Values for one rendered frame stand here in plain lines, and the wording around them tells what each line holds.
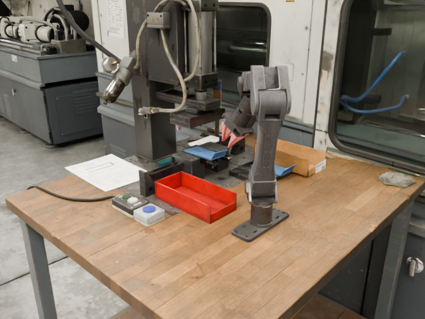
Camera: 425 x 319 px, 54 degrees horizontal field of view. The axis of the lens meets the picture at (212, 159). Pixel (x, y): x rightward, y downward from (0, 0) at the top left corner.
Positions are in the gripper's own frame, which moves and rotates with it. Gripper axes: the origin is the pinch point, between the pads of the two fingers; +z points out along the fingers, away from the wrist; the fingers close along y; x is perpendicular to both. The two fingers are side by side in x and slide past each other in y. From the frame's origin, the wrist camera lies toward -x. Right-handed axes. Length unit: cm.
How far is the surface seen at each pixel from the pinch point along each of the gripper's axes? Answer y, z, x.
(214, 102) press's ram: 13.0, -7.0, -1.1
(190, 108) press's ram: 17.2, -1.4, 4.4
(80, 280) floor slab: 37, 142, 2
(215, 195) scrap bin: -12.9, 9.0, 11.8
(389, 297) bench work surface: -72, 31, -52
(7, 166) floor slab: 217, 238, -40
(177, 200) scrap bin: -8.3, 12.5, 23.3
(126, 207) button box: -1.8, 17.3, 36.6
